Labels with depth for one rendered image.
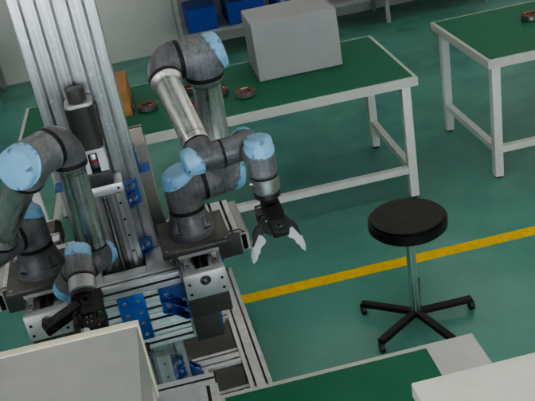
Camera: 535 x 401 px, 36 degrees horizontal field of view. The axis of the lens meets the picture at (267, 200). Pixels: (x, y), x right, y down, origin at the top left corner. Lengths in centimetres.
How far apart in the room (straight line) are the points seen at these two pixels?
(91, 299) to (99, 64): 77
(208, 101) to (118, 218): 52
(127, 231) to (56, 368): 105
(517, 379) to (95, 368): 83
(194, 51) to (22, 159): 59
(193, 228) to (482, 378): 123
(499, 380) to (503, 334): 210
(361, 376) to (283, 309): 168
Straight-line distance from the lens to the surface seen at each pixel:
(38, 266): 268
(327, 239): 460
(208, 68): 245
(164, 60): 240
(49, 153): 225
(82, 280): 230
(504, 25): 532
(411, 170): 483
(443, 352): 251
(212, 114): 253
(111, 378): 170
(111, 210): 276
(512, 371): 173
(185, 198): 261
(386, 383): 242
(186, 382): 196
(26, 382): 177
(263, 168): 211
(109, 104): 269
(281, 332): 394
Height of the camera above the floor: 232
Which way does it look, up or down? 27 degrees down
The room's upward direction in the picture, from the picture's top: 10 degrees counter-clockwise
